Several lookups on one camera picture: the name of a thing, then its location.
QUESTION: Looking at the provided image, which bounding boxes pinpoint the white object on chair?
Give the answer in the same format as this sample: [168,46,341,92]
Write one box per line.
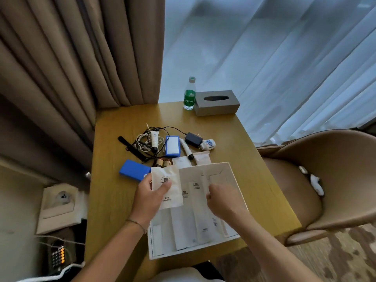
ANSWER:
[298,166,325,197]

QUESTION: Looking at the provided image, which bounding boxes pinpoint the white square paper packet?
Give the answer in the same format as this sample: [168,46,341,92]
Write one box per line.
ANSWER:
[151,165,184,211]

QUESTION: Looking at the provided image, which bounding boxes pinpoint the short white black-capped tube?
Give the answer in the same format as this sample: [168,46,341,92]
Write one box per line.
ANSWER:
[149,128,160,153]

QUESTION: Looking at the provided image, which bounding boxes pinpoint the black charger adapter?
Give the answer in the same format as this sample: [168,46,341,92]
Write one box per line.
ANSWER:
[184,132,204,150]

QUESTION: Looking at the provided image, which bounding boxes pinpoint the narrow white paper packet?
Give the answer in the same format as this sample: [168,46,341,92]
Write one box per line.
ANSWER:
[150,224,164,258]

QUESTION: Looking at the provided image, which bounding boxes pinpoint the black telephone with lit buttons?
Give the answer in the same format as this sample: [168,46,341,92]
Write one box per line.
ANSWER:
[43,238,77,274]

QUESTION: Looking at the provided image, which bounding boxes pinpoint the wide white paper packet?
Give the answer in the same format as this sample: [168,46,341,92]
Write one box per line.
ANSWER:
[170,202,197,251]

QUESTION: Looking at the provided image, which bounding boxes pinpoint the person's right forearm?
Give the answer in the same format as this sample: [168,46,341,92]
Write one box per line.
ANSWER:
[235,213,322,282]

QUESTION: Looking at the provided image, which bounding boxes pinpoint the white packet with dark print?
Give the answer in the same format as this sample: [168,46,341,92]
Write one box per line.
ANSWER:
[211,216,239,239]

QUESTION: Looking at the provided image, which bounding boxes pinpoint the person's right hand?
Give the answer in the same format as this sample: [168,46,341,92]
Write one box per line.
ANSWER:
[206,184,250,224]

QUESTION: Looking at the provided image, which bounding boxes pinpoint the person's white clothing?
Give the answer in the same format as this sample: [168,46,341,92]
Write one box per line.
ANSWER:
[148,261,219,282]

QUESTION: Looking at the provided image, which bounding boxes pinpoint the brown heavy curtain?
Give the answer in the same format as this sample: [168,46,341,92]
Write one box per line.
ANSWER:
[0,0,166,185]

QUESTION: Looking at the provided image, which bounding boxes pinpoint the long white black-capped tube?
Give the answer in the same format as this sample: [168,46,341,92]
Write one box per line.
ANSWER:
[179,138,195,161]

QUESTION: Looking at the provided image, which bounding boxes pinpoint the grey tissue box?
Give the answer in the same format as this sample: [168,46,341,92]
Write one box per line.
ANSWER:
[194,90,241,117]

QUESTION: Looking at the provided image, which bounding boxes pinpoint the small white flat packet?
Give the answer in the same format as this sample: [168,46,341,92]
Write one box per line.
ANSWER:
[172,156,193,169]

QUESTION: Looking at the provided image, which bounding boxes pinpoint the person's left hand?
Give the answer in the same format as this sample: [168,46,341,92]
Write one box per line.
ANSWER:
[128,173,172,231]

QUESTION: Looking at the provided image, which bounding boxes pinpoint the green label water bottle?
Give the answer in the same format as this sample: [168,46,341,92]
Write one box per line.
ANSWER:
[183,76,197,111]

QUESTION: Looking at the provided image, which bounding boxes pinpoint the black cable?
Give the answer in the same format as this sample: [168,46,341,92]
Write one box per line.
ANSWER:
[126,126,188,162]

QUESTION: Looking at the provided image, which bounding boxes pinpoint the pale pink flat packet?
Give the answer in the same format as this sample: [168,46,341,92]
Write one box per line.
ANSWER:
[192,151,212,166]

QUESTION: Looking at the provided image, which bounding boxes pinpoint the long white paper packet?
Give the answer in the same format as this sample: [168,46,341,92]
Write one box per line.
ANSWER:
[188,180,216,245]

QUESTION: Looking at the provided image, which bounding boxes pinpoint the white telephone cord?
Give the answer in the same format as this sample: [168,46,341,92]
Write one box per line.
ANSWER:
[17,261,86,282]

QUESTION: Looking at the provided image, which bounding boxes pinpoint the plain blue box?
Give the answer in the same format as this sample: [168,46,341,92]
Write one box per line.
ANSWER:
[119,159,152,182]

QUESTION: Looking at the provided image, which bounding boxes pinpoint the white wall socket panel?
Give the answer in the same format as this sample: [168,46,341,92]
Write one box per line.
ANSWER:
[36,183,83,235]

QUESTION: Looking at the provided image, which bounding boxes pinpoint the person's left forearm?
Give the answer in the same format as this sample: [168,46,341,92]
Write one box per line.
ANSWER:
[71,220,147,282]

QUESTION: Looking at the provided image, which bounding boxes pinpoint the white sheer curtain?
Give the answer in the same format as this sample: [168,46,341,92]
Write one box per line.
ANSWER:
[158,0,376,148]

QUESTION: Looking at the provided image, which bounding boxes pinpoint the beige upholstered chair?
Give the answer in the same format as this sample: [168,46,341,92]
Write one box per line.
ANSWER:
[257,130,376,248]

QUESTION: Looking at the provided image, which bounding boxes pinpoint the white shallow tray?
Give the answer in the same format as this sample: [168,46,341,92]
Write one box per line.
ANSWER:
[147,162,249,260]

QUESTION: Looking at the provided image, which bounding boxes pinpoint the blue box with white label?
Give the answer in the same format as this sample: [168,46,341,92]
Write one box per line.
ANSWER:
[165,136,182,158]

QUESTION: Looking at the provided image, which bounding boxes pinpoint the white coiled cable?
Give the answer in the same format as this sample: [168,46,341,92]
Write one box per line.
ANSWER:
[136,133,165,154]

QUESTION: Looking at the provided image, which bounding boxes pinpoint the thin wrist bracelet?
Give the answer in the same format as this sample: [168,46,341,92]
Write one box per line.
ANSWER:
[126,219,147,235]

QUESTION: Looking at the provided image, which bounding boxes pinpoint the black comb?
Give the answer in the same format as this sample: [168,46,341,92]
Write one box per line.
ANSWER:
[118,136,151,162]

